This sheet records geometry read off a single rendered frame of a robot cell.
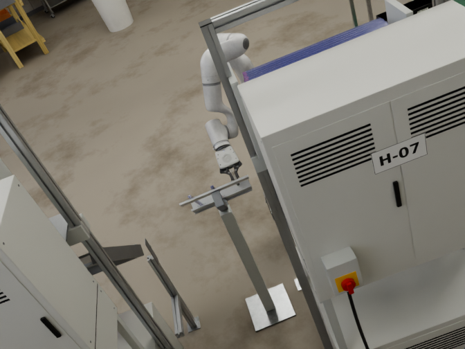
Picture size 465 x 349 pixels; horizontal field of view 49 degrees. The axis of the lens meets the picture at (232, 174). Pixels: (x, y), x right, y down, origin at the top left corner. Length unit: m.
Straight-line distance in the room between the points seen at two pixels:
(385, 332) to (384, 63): 1.12
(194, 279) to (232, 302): 0.37
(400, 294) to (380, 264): 0.50
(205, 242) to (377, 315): 1.75
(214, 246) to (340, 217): 2.12
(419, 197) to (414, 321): 0.70
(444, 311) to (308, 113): 1.14
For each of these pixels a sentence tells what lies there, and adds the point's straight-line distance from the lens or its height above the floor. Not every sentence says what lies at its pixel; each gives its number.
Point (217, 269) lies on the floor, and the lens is 3.45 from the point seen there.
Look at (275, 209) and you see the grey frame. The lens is 2.03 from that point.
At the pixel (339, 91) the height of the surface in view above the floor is 1.72.
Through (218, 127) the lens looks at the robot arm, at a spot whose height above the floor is 1.14.
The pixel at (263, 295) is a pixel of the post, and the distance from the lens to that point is 3.00.
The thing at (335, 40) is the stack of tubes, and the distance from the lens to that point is 1.81.
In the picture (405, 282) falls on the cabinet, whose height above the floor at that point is 0.62.
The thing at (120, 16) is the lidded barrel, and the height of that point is 0.20.
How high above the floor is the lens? 2.45
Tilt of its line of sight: 36 degrees down
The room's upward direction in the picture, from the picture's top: 23 degrees counter-clockwise
